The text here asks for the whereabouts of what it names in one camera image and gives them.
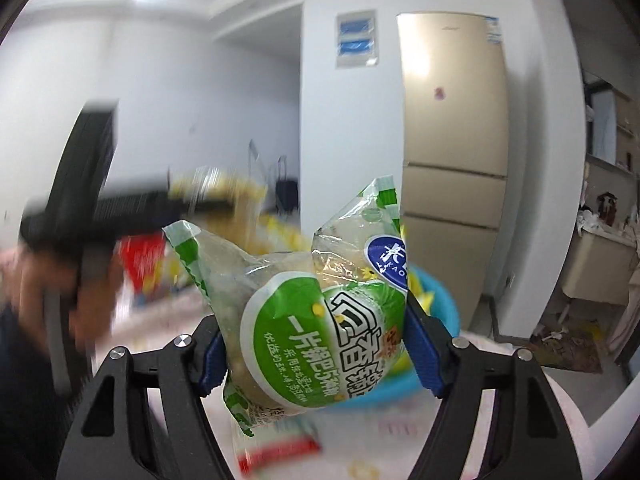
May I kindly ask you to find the green white snack packet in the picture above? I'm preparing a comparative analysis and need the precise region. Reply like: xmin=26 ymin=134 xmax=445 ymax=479
xmin=162 ymin=176 xmax=412 ymax=436

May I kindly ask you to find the beige vanity cabinet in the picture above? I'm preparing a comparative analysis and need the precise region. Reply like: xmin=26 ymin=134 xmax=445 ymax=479
xmin=560 ymin=232 xmax=638 ymax=306

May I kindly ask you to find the pink printed blanket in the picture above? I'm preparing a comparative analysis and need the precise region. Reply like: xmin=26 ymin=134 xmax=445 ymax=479
xmin=90 ymin=285 xmax=591 ymax=480

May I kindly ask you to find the pink towel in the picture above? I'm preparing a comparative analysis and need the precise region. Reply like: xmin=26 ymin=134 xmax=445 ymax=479
xmin=612 ymin=260 xmax=640 ymax=366

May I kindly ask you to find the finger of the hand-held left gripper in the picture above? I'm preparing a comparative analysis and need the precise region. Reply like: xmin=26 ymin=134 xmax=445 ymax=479
xmin=167 ymin=187 xmax=236 ymax=215

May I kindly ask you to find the gold refrigerator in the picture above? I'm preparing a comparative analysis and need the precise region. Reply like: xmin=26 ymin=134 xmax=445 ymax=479
xmin=396 ymin=12 xmax=511 ymax=333

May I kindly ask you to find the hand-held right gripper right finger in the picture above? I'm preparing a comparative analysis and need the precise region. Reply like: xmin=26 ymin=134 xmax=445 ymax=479
xmin=404 ymin=290 xmax=583 ymax=480

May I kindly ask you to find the black suitcase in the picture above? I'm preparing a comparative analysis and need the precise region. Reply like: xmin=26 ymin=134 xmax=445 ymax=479
xmin=274 ymin=156 xmax=300 ymax=213

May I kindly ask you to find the red white snack packet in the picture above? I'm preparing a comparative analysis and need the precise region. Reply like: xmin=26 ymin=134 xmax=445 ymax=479
xmin=235 ymin=420 xmax=323 ymax=478

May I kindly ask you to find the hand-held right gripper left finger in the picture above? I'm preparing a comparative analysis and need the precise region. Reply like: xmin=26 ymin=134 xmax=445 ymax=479
xmin=60 ymin=316 xmax=238 ymax=480

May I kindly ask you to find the person's left forearm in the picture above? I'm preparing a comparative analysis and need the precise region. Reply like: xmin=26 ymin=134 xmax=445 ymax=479
xmin=0 ymin=305 xmax=68 ymax=480

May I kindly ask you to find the brown floor mat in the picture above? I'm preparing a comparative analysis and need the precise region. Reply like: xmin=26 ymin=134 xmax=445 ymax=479
xmin=530 ymin=327 xmax=606 ymax=376

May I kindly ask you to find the person's left hand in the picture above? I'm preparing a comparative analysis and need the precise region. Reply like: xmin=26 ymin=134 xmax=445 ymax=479
xmin=0 ymin=247 xmax=126 ymax=343

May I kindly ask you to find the grey electrical panel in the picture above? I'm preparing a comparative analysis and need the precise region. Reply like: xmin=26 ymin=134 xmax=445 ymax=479
xmin=336 ymin=8 xmax=377 ymax=67

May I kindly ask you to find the blue plastic basin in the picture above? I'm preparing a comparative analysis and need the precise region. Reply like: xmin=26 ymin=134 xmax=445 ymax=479
xmin=280 ymin=266 xmax=461 ymax=413

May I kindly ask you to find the bathroom mirror cabinet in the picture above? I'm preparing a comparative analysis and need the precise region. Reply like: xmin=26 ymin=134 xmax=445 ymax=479
xmin=582 ymin=82 xmax=636 ymax=171

